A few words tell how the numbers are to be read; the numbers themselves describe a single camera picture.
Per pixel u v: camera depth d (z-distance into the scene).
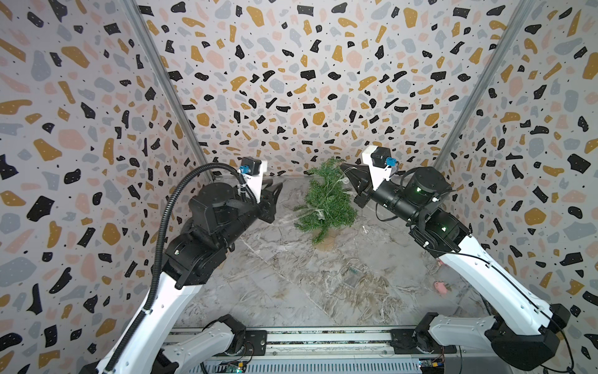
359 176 0.51
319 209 0.70
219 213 0.38
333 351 0.73
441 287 0.84
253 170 0.44
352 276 0.89
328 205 0.76
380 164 0.44
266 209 0.49
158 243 0.34
